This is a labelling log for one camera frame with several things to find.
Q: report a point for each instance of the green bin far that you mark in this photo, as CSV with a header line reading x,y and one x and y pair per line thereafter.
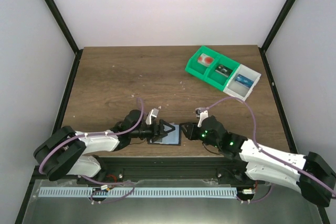
x,y
199,64

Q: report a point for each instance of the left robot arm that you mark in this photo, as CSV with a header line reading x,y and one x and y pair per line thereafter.
x,y
70,152

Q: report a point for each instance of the black VIP card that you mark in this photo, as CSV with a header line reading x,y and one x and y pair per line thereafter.
x,y
225,71

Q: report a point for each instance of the black aluminium front rail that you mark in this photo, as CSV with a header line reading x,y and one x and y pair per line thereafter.
x,y
218,169

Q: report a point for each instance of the red white card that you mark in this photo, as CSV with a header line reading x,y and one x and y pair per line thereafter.
x,y
205,60

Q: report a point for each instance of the blue card in bin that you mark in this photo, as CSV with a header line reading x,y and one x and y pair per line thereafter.
x,y
242,81

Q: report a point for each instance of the black frame post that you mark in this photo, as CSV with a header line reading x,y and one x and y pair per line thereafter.
x,y
277,24
62,25

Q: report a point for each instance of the light blue slotted cable duct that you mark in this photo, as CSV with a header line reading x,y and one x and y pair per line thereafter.
x,y
142,192

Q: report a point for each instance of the white translucent bin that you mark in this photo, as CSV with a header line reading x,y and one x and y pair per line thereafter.
x,y
242,90

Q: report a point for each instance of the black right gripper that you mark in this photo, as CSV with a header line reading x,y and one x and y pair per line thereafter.
x,y
196,131

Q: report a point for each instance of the green bin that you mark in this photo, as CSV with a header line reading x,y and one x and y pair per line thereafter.
x,y
217,78
199,64

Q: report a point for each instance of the black leather card holder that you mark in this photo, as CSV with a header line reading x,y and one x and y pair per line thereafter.
x,y
173,138

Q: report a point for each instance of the blue VIP credit card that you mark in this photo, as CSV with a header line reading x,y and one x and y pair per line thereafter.
x,y
242,80

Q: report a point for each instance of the green bin middle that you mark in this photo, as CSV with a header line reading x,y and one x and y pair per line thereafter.
x,y
217,78

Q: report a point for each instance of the black left frame post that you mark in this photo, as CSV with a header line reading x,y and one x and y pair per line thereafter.
x,y
62,25

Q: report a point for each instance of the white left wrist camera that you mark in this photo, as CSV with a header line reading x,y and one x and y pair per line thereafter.
x,y
152,115

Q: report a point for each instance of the black right frame post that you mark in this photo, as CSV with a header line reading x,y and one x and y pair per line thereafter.
x,y
277,24

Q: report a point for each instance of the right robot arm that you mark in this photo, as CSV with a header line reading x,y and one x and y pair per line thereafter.
x,y
310,174

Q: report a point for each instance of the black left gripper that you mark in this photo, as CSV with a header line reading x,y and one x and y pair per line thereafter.
x,y
157,131

